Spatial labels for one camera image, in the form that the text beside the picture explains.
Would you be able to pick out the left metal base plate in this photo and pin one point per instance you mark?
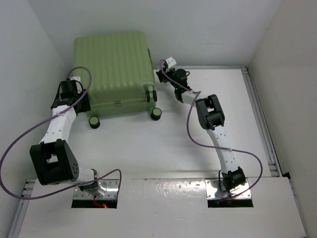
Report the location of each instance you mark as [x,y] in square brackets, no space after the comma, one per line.
[104,189]

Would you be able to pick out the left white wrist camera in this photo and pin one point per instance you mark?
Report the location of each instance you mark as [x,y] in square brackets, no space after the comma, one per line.
[76,78]

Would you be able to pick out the green suitcase blue lining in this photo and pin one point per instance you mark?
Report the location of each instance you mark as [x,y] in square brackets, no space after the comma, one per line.
[119,71]

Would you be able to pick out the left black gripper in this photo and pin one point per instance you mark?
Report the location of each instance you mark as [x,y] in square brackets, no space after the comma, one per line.
[86,106]

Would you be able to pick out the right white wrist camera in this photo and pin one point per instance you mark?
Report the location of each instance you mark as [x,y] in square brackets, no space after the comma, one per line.
[171,62]

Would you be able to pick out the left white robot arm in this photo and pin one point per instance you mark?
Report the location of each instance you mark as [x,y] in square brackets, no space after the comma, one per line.
[53,160]

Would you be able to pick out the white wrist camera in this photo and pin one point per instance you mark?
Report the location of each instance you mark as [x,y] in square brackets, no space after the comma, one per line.
[76,78]
[171,62]

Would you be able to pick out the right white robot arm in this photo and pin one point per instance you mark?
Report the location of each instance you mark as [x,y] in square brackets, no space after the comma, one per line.
[211,119]

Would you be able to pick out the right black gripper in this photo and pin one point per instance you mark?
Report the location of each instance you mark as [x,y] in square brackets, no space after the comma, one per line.
[163,77]

